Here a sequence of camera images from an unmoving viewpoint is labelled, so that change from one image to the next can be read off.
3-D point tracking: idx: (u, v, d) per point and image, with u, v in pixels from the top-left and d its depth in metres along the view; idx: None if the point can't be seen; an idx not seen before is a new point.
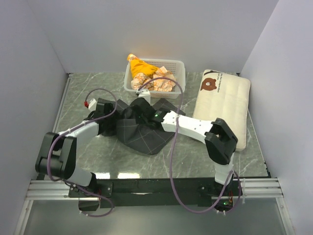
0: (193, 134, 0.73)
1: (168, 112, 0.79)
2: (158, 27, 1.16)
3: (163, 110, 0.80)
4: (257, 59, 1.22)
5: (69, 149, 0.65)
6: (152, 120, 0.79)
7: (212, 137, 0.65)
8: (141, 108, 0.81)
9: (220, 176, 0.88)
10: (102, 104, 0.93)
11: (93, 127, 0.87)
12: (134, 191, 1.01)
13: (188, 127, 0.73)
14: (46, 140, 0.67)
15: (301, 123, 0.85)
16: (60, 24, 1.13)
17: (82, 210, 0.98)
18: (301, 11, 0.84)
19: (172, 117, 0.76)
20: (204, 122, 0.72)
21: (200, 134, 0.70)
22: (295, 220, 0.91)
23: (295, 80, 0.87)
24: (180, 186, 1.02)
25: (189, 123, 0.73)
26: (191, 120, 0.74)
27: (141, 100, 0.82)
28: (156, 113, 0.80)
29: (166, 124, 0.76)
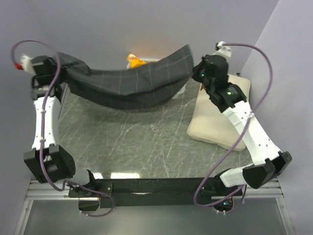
0: (251, 147, 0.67)
1: (243, 102, 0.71)
2: (158, 27, 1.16)
3: (237, 95, 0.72)
4: (257, 59, 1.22)
5: (62, 158, 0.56)
6: (219, 92, 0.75)
7: (270, 170, 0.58)
8: (218, 70, 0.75)
9: (228, 178, 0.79)
10: (41, 63, 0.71)
11: (55, 102, 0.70)
12: (134, 191, 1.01)
13: (254, 137, 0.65)
14: (31, 162, 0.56)
15: (301, 122, 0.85)
16: (59, 24, 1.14)
17: (82, 210, 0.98)
18: (301, 11, 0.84)
19: (244, 112, 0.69)
20: (272, 146, 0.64)
21: (259, 154, 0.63)
22: (295, 220, 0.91)
23: (295, 79, 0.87)
24: (181, 186, 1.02)
25: (257, 135, 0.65)
26: (263, 134, 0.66)
27: (225, 66, 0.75)
28: (229, 90, 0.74)
29: (233, 111, 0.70)
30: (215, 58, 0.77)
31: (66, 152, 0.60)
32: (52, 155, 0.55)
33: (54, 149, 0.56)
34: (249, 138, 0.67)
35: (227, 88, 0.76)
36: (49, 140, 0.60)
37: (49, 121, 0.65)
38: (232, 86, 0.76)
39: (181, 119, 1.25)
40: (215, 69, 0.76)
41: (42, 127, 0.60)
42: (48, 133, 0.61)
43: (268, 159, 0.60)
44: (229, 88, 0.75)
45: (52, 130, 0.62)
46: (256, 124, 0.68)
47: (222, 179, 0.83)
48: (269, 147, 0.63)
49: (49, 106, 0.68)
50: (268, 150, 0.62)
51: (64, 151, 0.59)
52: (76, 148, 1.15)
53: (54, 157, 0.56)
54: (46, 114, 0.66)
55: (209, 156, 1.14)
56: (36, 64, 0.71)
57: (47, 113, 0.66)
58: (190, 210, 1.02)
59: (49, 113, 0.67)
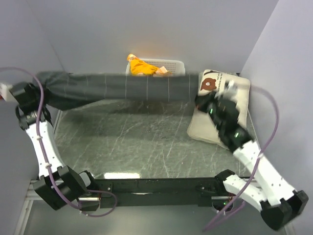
0: (263, 185, 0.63)
1: (252, 141, 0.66)
2: (158, 27, 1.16)
3: (245, 134, 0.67)
4: (257, 59, 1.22)
5: (73, 178, 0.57)
6: (229, 135, 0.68)
7: (286, 212, 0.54)
8: (230, 116, 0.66)
9: (234, 188, 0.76)
10: (22, 91, 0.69)
11: (48, 126, 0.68)
12: (133, 191, 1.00)
13: (265, 178, 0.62)
14: (42, 189, 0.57)
15: (301, 122, 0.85)
16: (59, 24, 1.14)
17: (82, 210, 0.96)
18: (301, 11, 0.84)
19: (253, 152, 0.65)
20: (286, 184, 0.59)
21: (275, 196, 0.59)
22: (295, 220, 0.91)
23: (296, 80, 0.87)
24: (181, 186, 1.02)
25: (268, 176, 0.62)
26: (276, 173, 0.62)
27: (234, 108, 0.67)
28: (237, 132, 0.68)
29: (241, 152, 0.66)
30: (226, 103, 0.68)
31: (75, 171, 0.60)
32: (63, 177, 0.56)
33: (63, 171, 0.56)
34: (260, 178, 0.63)
35: (235, 129, 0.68)
36: (55, 163, 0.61)
37: (48, 147, 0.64)
38: (239, 128, 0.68)
39: (181, 120, 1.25)
40: (225, 114, 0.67)
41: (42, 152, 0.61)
42: (51, 157, 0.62)
43: (284, 201, 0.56)
44: (237, 129, 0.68)
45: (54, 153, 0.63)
46: (265, 162, 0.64)
47: (227, 186, 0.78)
48: (283, 185, 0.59)
49: (44, 131, 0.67)
50: (282, 190, 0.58)
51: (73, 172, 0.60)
52: (75, 148, 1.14)
53: (65, 178, 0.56)
54: (43, 139, 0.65)
55: (209, 156, 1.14)
56: (17, 93, 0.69)
57: (44, 139, 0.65)
58: (190, 209, 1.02)
59: (47, 138, 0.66)
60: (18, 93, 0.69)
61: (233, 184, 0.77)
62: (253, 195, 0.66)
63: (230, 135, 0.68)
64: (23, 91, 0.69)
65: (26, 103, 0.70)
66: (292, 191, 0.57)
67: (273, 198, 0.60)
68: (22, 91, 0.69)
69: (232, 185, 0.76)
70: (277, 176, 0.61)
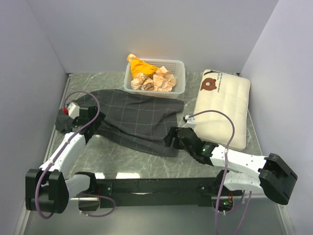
0: (243, 169, 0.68)
1: (217, 146, 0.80)
2: (158, 27, 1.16)
3: (211, 144, 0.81)
4: (257, 59, 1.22)
5: (57, 186, 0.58)
6: (200, 154, 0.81)
7: (267, 176, 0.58)
8: (190, 140, 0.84)
9: (233, 184, 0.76)
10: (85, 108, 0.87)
11: (80, 139, 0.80)
12: (134, 191, 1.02)
13: (238, 162, 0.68)
14: (30, 180, 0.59)
15: (301, 123, 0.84)
16: (59, 25, 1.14)
17: (82, 210, 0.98)
18: (301, 12, 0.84)
19: (221, 152, 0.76)
20: (256, 157, 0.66)
21: (253, 170, 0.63)
22: (296, 221, 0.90)
23: (295, 80, 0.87)
24: (180, 186, 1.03)
25: (239, 159, 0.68)
26: (243, 155, 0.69)
27: (191, 133, 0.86)
28: (204, 147, 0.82)
29: (213, 158, 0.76)
30: (184, 132, 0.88)
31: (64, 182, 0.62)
32: (50, 181, 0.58)
33: (54, 176, 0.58)
34: (238, 166, 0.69)
35: (204, 146, 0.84)
36: (55, 166, 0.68)
37: (66, 154, 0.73)
38: (207, 143, 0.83)
39: (181, 120, 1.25)
40: (188, 141, 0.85)
41: (57, 153, 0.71)
42: (58, 160, 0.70)
43: (261, 170, 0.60)
44: (205, 145, 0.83)
45: (63, 159, 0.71)
46: (232, 153, 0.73)
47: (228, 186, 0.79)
48: (255, 160, 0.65)
49: (74, 141, 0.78)
50: (256, 163, 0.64)
51: (62, 183, 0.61)
52: None
53: (50, 182, 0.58)
54: (68, 145, 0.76)
55: None
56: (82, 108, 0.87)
57: (69, 146, 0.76)
58: (190, 210, 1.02)
59: (69, 148, 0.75)
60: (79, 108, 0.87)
61: (231, 181, 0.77)
62: (252, 182, 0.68)
63: (201, 153, 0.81)
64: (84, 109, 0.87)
65: (80, 119, 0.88)
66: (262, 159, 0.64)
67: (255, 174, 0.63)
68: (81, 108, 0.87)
69: (231, 182, 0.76)
70: (247, 156, 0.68)
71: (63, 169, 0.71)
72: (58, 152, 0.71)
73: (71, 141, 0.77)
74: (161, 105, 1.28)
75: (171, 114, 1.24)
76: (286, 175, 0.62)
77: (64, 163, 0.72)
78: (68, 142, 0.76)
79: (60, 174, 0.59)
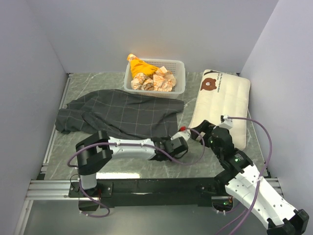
0: (265, 203, 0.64)
1: (251, 165, 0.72)
2: (158, 27, 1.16)
3: (244, 158, 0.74)
4: (257, 59, 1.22)
5: (97, 161, 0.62)
6: (229, 161, 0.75)
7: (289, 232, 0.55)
8: (224, 143, 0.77)
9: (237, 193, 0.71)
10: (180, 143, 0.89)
11: (147, 152, 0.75)
12: (134, 191, 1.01)
13: (267, 197, 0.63)
14: (96, 136, 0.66)
15: (301, 123, 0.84)
16: (60, 25, 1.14)
17: (82, 210, 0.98)
18: (301, 12, 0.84)
19: (253, 176, 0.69)
20: (287, 204, 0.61)
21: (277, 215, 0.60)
22: None
23: (295, 79, 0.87)
24: (180, 186, 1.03)
25: (269, 196, 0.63)
26: (276, 193, 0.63)
27: (228, 136, 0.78)
28: (235, 157, 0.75)
29: (242, 176, 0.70)
30: (219, 133, 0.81)
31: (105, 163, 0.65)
32: (100, 153, 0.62)
33: (103, 153, 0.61)
34: (262, 199, 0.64)
35: (234, 154, 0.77)
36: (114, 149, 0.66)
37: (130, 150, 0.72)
38: (238, 152, 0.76)
39: (181, 120, 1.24)
40: (221, 142, 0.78)
41: (132, 143, 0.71)
42: (121, 149, 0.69)
43: (286, 222, 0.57)
44: (236, 154, 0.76)
45: (123, 152, 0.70)
46: (265, 183, 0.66)
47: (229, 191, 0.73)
48: (284, 205, 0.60)
49: (145, 149, 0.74)
50: (284, 210, 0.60)
51: (103, 162, 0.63)
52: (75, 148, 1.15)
53: (99, 154, 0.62)
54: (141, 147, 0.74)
55: (209, 156, 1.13)
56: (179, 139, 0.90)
57: (141, 146, 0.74)
58: (190, 210, 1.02)
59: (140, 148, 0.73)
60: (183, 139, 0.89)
61: (236, 191, 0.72)
62: (259, 210, 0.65)
63: (230, 161, 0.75)
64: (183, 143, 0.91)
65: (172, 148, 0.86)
66: (292, 210, 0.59)
67: (275, 218, 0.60)
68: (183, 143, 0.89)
69: (235, 193, 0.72)
70: (278, 197, 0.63)
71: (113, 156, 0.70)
72: (129, 145, 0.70)
73: (144, 147, 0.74)
74: (162, 105, 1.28)
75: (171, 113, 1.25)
76: (301, 231, 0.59)
77: (120, 154, 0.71)
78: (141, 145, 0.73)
79: (110, 155, 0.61)
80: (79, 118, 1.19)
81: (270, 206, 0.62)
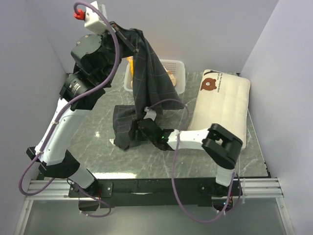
0: (194, 145, 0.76)
1: (172, 131, 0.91)
2: (158, 27, 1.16)
3: (168, 131, 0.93)
4: (257, 59, 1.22)
5: (50, 172, 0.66)
6: (161, 142, 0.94)
7: (209, 143, 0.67)
8: (150, 130, 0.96)
9: (220, 177, 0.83)
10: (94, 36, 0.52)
11: (73, 116, 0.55)
12: (133, 191, 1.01)
13: (187, 137, 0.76)
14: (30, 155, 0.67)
15: (301, 122, 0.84)
16: (60, 25, 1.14)
17: (82, 210, 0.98)
18: (301, 13, 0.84)
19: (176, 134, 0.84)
20: (201, 130, 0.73)
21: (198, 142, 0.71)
22: (295, 220, 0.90)
23: (295, 80, 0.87)
24: (180, 186, 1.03)
25: (189, 136, 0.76)
26: (191, 131, 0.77)
27: (150, 124, 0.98)
28: (163, 134, 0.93)
29: (170, 141, 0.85)
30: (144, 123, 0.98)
31: (58, 162, 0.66)
32: (41, 169, 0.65)
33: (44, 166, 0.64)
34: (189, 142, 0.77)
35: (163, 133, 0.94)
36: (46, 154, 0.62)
37: (55, 141, 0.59)
38: (166, 131, 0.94)
39: (181, 119, 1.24)
40: (148, 130, 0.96)
41: (44, 141, 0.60)
42: (47, 149, 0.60)
43: (204, 139, 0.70)
44: (165, 132, 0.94)
45: (52, 148, 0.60)
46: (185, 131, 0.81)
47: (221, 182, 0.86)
48: (200, 132, 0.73)
49: (64, 121, 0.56)
50: (200, 135, 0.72)
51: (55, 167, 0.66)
52: (75, 148, 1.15)
53: (41, 169, 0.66)
54: (57, 128, 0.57)
55: (209, 156, 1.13)
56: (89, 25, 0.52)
57: (57, 128, 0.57)
58: (190, 210, 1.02)
59: (58, 129, 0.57)
60: (91, 51, 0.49)
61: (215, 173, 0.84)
62: None
63: (161, 141, 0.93)
64: (102, 45, 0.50)
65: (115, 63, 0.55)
66: (206, 130, 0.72)
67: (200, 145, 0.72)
68: (100, 50, 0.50)
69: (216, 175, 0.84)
70: (195, 132, 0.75)
71: (54, 156, 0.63)
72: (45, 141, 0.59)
73: (59, 122, 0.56)
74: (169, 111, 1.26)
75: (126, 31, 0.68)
76: (240, 143, 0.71)
77: (58, 148, 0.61)
78: (55, 125, 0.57)
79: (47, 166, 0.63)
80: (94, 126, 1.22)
81: (193, 141, 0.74)
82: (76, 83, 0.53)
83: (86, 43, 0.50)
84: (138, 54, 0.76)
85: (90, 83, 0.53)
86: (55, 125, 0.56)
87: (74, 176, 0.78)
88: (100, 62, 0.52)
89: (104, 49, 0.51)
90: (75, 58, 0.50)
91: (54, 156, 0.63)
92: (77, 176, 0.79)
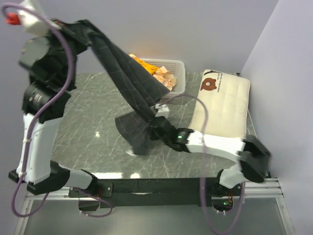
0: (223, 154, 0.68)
1: (192, 131, 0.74)
2: (158, 27, 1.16)
3: (186, 131, 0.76)
4: (257, 59, 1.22)
5: (41, 188, 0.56)
6: (177, 142, 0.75)
7: (247, 158, 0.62)
8: (164, 130, 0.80)
9: (227, 181, 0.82)
10: (38, 38, 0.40)
11: (47, 128, 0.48)
12: (133, 191, 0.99)
13: (217, 146, 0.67)
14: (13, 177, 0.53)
15: (301, 122, 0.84)
16: None
17: (82, 210, 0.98)
18: (301, 12, 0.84)
19: (198, 137, 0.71)
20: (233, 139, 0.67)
21: (232, 154, 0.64)
22: (294, 220, 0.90)
23: (295, 79, 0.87)
24: (181, 186, 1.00)
25: (217, 143, 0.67)
26: (220, 138, 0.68)
27: (164, 122, 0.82)
28: (180, 134, 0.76)
29: (190, 144, 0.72)
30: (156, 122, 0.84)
31: (47, 176, 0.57)
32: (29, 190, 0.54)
33: (31, 187, 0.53)
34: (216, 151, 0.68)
35: (180, 132, 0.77)
36: (30, 175, 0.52)
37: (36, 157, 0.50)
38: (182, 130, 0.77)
39: (181, 120, 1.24)
40: (162, 129, 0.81)
41: (23, 161, 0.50)
42: (29, 169, 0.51)
43: (239, 152, 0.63)
44: (181, 132, 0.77)
45: (34, 165, 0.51)
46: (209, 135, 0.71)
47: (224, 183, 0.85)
48: (232, 141, 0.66)
49: (37, 134, 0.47)
50: (234, 145, 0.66)
51: (45, 182, 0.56)
52: (75, 148, 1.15)
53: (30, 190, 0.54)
54: (32, 144, 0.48)
55: (209, 156, 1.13)
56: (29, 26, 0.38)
57: (33, 143, 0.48)
58: (190, 210, 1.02)
59: (34, 146, 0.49)
60: (40, 57, 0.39)
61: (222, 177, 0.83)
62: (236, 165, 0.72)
63: (177, 141, 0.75)
64: (52, 46, 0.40)
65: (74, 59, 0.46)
66: (239, 140, 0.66)
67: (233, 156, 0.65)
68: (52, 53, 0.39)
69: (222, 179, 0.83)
70: (225, 140, 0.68)
71: (40, 174, 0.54)
72: (25, 161, 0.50)
73: (33, 137, 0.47)
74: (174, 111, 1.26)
75: (73, 25, 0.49)
76: (269, 154, 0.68)
77: (42, 163, 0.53)
78: (29, 142, 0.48)
79: (35, 186, 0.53)
80: (94, 126, 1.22)
81: (224, 152, 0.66)
82: (36, 94, 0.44)
83: (32, 50, 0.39)
84: (97, 46, 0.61)
85: (51, 89, 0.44)
86: (29, 143, 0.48)
87: (71, 183, 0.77)
88: (55, 65, 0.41)
89: (55, 49, 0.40)
90: (24, 68, 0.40)
91: (40, 174, 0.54)
92: (75, 182, 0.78)
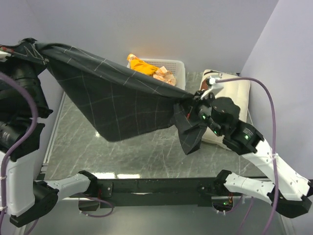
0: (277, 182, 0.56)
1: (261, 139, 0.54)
2: (158, 26, 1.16)
3: (254, 134, 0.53)
4: (257, 59, 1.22)
5: (28, 217, 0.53)
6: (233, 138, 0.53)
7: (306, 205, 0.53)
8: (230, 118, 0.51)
9: (237, 189, 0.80)
10: None
11: (21, 164, 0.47)
12: (133, 191, 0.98)
13: (284, 177, 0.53)
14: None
15: (302, 122, 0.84)
16: (60, 24, 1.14)
17: (82, 210, 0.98)
18: (301, 12, 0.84)
19: (266, 152, 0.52)
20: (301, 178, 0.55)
21: (295, 194, 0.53)
22: (295, 220, 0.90)
23: (295, 80, 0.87)
24: (180, 186, 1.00)
25: (287, 175, 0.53)
26: (292, 170, 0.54)
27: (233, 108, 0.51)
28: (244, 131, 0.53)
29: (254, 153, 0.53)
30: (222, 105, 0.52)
31: (32, 205, 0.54)
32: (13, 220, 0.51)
33: (13, 220, 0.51)
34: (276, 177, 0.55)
35: (241, 131, 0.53)
36: (11, 209, 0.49)
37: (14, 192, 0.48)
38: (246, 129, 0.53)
39: None
40: (226, 116, 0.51)
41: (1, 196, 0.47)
42: (10, 203, 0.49)
43: (303, 198, 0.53)
44: (244, 129, 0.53)
45: (14, 199, 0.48)
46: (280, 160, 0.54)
47: (230, 187, 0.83)
48: (300, 181, 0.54)
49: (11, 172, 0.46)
50: (300, 186, 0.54)
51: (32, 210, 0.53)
52: (75, 148, 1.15)
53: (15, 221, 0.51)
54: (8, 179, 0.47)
55: (209, 156, 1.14)
56: None
57: (10, 180, 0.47)
58: (190, 209, 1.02)
59: (10, 181, 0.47)
60: None
61: (234, 184, 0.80)
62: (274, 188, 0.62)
63: (236, 137, 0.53)
64: None
65: None
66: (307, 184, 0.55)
67: (289, 194, 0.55)
68: None
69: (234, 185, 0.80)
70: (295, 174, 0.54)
71: (23, 205, 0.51)
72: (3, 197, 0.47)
73: (8, 174, 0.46)
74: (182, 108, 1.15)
75: (19, 46, 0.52)
76: None
77: (23, 196, 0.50)
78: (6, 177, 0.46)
79: (18, 219, 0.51)
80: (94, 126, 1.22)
81: (284, 184, 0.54)
82: (4, 132, 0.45)
83: None
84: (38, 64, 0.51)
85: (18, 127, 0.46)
86: (4, 180, 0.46)
87: (67, 190, 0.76)
88: None
89: None
90: None
91: (23, 205, 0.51)
92: (70, 187, 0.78)
